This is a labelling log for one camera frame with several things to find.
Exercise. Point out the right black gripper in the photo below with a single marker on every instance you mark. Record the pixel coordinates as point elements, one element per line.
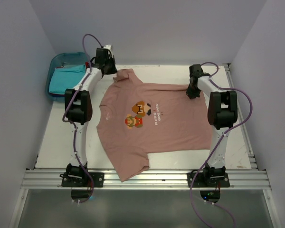
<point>192,95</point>

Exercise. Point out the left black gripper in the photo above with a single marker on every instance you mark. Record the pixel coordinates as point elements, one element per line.
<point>114,70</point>

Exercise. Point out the pink t shirt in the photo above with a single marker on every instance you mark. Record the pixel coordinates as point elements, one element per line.
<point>138,118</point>

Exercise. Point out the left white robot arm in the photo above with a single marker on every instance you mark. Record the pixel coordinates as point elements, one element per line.
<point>79,111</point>

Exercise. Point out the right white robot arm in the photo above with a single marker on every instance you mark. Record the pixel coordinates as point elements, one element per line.
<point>222,114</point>

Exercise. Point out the turquoise folded t shirt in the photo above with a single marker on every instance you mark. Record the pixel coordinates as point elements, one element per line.
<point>66,78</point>

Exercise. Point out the teal plastic bin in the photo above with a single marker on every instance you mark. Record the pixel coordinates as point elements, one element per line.
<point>63,60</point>

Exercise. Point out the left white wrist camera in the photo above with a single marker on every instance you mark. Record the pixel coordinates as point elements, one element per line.
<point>109,47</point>

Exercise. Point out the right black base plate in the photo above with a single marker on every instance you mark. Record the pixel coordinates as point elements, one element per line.
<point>210,177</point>

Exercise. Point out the aluminium rail frame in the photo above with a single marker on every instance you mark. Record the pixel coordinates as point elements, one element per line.
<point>148,180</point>

